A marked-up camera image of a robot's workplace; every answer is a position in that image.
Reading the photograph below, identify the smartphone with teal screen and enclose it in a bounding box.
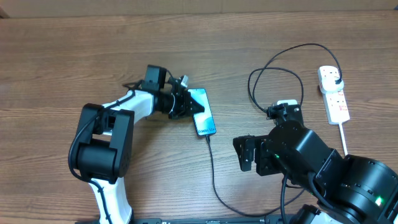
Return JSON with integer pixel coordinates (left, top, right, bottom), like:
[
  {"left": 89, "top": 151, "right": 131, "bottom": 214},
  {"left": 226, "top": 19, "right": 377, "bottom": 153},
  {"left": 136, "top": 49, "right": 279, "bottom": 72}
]
[{"left": 188, "top": 88, "right": 216, "bottom": 136}]

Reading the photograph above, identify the black USB charging cable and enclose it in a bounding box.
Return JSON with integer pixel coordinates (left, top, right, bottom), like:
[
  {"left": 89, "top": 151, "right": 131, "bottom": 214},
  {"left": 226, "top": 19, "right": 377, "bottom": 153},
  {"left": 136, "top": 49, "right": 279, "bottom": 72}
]
[{"left": 205, "top": 43, "right": 343, "bottom": 218}]

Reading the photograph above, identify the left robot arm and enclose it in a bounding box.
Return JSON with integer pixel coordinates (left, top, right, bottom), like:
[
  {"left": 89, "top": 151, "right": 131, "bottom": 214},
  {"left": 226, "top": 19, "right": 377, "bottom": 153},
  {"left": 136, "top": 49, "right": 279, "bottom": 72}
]
[{"left": 68, "top": 65, "right": 205, "bottom": 223}]

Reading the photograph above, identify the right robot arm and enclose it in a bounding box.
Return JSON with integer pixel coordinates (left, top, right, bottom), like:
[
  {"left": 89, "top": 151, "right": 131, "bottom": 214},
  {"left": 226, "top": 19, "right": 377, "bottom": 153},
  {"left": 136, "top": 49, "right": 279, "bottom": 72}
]
[{"left": 233, "top": 100, "right": 397, "bottom": 223}]

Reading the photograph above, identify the white charger plug adapter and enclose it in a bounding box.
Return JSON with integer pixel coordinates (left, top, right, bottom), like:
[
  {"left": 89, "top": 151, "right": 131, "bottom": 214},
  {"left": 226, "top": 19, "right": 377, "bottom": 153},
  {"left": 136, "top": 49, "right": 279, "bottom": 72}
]
[{"left": 319, "top": 78, "right": 345, "bottom": 94}]

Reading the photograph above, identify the white power strip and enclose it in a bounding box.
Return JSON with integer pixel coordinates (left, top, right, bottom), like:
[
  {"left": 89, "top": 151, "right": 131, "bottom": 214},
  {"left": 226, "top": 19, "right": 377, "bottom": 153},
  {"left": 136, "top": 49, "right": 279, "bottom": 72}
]
[{"left": 317, "top": 65, "right": 350, "bottom": 124}]

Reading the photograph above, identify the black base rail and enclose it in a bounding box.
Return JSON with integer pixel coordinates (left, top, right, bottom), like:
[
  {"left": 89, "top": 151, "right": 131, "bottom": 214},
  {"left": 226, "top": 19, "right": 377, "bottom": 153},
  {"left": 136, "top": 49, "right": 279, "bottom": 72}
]
[{"left": 74, "top": 213, "right": 312, "bottom": 224}]

